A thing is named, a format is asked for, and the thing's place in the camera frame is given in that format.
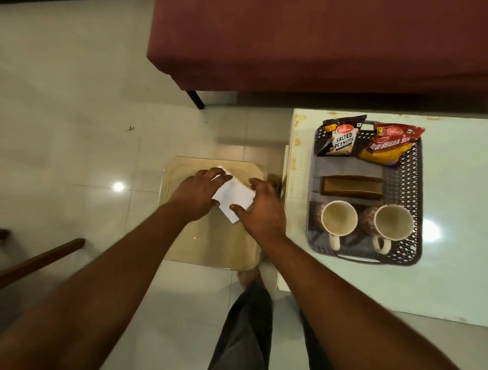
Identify person's right forearm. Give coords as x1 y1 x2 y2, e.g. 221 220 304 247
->
259 232 463 370

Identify grey perforated plastic tray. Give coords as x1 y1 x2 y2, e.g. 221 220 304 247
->
307 121 424 267

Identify beige plastic stool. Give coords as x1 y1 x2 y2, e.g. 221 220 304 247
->
158 156 285 272

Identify brown wooden chair armrest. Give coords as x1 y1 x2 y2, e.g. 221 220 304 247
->
0 238 86 289

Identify person's right hand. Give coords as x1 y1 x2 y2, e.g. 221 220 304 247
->
229 177 287 245

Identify red and yellow snack packet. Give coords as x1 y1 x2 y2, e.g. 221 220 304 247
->
357 122 426 167

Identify patterned ceramic mug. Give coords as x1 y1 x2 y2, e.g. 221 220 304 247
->
360 204 415 255
314 200 359 252

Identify person's foot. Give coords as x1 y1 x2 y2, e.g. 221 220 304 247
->
237 266 266 291

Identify person's grey trousers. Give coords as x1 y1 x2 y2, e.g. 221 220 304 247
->
208 279 333 370

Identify black and white peanut packet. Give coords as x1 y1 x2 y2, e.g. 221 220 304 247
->
317 115 368 158

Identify white paper napkin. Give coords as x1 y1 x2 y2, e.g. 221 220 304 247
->
211 165 257 224

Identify maroon upholstered sofa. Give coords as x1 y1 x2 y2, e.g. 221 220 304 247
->
147 0 488 95

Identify black sofa leg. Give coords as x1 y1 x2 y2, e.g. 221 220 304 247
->
186 90 206 111

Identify brown wooden napkin holder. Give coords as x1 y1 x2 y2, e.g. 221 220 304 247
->
320 175 386 201

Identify person's left hand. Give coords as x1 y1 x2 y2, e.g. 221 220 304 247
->
168 167 233 224

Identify person's left forearm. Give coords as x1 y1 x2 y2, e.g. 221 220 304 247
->
0 203 215 370

